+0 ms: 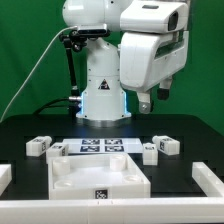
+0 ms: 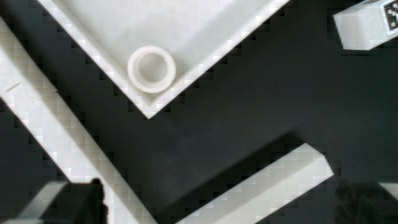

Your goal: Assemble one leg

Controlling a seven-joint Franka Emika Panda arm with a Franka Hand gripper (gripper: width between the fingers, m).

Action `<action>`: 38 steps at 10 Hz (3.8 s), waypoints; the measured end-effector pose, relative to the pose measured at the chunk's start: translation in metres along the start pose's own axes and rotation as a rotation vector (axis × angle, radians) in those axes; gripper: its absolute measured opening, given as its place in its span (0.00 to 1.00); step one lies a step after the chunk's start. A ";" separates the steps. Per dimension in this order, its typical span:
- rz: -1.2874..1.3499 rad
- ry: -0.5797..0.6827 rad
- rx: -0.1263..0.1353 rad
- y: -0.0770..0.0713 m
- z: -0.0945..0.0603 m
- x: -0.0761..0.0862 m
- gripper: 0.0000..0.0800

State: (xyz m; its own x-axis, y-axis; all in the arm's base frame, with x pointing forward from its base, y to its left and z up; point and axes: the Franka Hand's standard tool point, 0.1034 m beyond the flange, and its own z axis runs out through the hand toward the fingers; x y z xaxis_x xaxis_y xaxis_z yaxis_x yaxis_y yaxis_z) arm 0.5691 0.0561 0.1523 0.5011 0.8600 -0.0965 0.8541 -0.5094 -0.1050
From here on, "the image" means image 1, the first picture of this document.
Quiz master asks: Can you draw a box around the black base cable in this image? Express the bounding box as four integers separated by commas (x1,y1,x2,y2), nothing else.
32,97,73,116

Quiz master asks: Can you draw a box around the white right fence wall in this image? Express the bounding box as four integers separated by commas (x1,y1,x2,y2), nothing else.
192,162,224,198

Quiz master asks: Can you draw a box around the white base tag plate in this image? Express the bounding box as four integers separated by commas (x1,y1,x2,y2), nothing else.
63,138,143,154

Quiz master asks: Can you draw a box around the grey camera on mount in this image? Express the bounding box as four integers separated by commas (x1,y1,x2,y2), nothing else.
70,24,110,37

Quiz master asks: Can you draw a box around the white fence wall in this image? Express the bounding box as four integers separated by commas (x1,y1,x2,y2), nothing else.
192,162,224,198
0,164,12,196
0,197,224,224

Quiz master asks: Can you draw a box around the white front fence wall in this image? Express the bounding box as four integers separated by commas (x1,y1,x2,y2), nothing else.
0,197,224,224

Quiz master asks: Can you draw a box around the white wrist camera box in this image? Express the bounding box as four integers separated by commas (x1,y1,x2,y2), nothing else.
120,0,189,34

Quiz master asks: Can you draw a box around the white square table top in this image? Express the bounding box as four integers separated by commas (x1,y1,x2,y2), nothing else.
48,153,151,200

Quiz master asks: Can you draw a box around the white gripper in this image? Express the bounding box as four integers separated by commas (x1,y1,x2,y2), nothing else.
120,31,189,114

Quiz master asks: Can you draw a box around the white left fence wall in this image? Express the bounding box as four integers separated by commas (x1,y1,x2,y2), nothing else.
0,164,12,196

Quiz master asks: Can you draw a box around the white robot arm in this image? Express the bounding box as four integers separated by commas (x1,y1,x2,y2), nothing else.
62,0,190,127

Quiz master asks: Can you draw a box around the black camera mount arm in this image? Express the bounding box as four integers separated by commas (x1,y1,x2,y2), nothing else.
59,31,88,116

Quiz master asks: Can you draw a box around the white camera cable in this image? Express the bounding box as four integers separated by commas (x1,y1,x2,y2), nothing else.
0,25,79,124

